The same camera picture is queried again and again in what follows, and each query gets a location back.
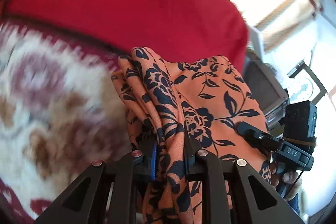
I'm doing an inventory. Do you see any orange floral blouse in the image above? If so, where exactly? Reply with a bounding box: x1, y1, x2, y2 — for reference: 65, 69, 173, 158
112, 47, 272, 223

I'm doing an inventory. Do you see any person's right hand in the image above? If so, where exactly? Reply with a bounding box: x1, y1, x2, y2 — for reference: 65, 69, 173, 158
270, 161, 302, 201

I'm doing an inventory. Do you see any maroon floral plush blanket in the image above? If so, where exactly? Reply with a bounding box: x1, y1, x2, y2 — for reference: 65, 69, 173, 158
1, 19, 131, 223

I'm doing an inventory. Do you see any white window ledge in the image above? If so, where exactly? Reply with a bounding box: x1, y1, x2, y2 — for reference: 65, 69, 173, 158
247, 25, 265, 62

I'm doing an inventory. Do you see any red blanket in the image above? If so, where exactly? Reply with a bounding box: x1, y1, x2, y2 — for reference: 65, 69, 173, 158
5, 0, 248, 71

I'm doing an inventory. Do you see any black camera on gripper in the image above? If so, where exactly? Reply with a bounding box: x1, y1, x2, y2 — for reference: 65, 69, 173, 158
282, 101, 317, 155

